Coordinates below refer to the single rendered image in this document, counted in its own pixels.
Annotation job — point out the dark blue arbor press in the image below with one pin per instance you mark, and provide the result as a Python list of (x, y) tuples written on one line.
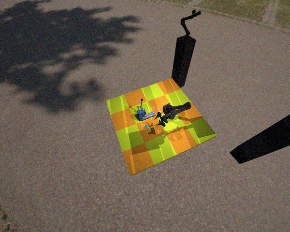
[(142, 114)]

